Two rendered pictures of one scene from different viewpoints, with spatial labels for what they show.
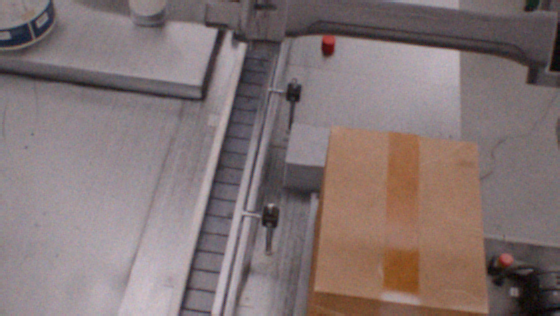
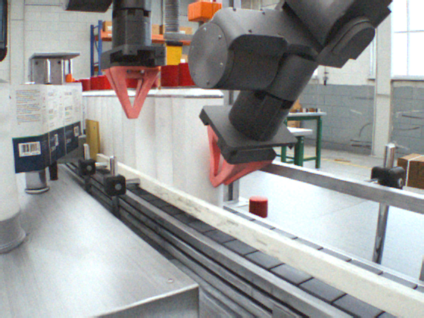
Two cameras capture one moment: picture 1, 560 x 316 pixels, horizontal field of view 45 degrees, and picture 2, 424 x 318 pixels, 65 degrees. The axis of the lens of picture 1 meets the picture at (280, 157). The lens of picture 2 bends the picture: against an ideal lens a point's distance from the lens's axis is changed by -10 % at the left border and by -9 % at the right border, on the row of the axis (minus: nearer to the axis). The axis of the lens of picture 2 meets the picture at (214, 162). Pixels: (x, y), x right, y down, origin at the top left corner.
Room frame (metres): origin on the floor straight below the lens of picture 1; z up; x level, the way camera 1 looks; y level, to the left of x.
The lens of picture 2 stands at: (0.76, 0.36, 1.05)
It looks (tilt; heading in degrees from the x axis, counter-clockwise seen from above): 11 degrees down; 321
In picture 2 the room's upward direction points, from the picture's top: straight up
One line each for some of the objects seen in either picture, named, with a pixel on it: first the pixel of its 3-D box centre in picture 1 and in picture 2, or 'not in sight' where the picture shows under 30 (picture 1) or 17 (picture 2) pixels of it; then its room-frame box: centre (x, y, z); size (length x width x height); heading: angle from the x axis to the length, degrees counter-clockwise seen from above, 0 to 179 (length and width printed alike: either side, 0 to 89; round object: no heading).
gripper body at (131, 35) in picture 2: not in sight; (131, 37); (1.25, 0.11, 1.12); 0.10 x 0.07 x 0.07; 176
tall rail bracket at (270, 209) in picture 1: (257, 228); not in sight; (0.63, 0.03, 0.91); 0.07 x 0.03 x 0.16; 85
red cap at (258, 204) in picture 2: (328, 43); (258, 206); (1.19, -0.09, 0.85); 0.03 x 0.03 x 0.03
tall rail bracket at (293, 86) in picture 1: (282, 105); (373, 222); (0.93, 0.00, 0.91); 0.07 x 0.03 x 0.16; 85
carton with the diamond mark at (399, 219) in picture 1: (387, 253); not in sight; (0.56, -0.19, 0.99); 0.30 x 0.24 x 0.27; 176
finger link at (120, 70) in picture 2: not in sight; (129, 86); (1.26, 0.11, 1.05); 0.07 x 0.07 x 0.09; 86
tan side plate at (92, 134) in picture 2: not in sight; (92, 139); (1.57, 0.06, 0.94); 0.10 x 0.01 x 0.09; 175
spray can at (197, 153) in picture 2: not in sight; (204, 138); (1.14, 0.06, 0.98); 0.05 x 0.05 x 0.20
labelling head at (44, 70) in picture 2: not in sight; (56, 107); (1.69, 0.10, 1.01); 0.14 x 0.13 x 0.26; 175
